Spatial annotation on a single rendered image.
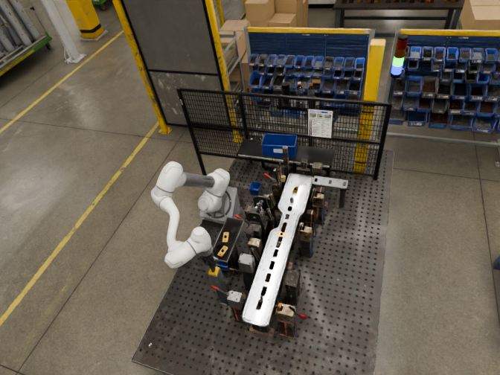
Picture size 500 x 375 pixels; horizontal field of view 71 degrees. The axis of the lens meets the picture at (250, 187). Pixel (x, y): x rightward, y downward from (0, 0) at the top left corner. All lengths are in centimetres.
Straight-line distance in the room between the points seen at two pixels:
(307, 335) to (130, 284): 208
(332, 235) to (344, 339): 87
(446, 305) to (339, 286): 123
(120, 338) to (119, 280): 64
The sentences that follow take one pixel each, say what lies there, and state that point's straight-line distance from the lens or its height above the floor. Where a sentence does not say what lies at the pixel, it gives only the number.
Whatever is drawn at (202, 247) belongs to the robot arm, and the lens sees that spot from 210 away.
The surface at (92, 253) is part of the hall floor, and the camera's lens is 448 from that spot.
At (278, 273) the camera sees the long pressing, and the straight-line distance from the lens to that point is 253.
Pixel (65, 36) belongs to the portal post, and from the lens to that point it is 888.
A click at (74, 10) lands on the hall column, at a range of 974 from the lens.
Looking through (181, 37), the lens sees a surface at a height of 151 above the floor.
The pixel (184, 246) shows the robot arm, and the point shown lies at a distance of 208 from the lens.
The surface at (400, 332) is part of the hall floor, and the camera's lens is 353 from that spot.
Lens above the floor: 321
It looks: 46 degrees down
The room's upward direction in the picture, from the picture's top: 10 degrees counter-clockwise
